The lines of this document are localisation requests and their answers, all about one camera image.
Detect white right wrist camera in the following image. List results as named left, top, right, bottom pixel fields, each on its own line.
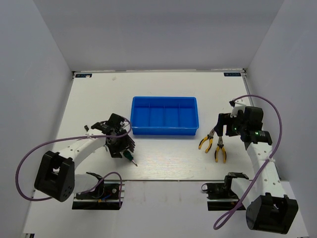
left=229, top=99, right=247, bottom=118

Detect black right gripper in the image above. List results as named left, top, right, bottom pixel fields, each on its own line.
left=214, top=111, right=247, bottom=136

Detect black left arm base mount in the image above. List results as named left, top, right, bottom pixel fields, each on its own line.
left=72, top=181, right=124, bottom=211

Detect blue label sticker right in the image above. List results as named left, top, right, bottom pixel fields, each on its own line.
left=223, top=72, right=241, bottom=77

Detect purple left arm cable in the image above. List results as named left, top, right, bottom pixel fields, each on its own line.
left=15, top=118, right=133, bottom=208

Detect blue label sticker left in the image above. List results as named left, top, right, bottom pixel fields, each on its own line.
left=75, top=73, right=92, bottom=78

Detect yellow black long-nose pliers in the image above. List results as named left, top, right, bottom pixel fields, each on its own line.
left=198, top=128, right=215, bottom=153

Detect yellow black short pliers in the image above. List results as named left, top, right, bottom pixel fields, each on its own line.
left=213, top=136, right=227, bottom=164

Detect green hex key set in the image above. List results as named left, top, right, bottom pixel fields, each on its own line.
left=124, top=137, right=135, bottom=153

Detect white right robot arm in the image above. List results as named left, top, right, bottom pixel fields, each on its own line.
left=213, top=103, right=299, bottom=235

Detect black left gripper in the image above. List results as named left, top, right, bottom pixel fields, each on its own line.
left=107, top=129, right=134, bottom=158

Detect blue label sticker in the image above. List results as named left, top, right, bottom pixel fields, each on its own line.
left=223, top=72, right=241, bottom=77
left=75, top=73, right=92, bottom=78

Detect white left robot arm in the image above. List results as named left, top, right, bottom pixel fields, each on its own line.
left=34, top=114, right=135, bottom=202

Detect blue plastic divided bin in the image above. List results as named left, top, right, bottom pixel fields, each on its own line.
left=130, top=96, right=199, bottom=136

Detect green stubby screwdriver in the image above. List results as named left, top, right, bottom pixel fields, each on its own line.
left=123, top=150, right=138, bottom=166

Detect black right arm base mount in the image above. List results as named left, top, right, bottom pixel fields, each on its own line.
left=201, top=182, right=239, bottom=211

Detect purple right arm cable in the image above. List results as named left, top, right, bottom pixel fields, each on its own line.
left=212, top=95, right=284, bottom=235

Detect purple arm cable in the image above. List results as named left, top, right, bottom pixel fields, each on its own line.
left=212, top=95, right=284, bottom=235
left=15, top=118, right=133, bottom=208

